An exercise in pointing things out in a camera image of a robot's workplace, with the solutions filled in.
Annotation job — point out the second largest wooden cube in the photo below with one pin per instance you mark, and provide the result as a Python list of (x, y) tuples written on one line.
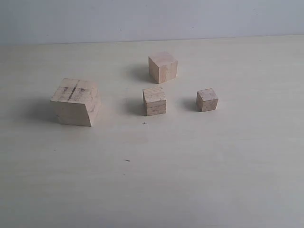
[(162, 67)]

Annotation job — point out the smallest wooden cube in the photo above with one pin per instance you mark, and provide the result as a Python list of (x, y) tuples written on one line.
[(206, 100)]

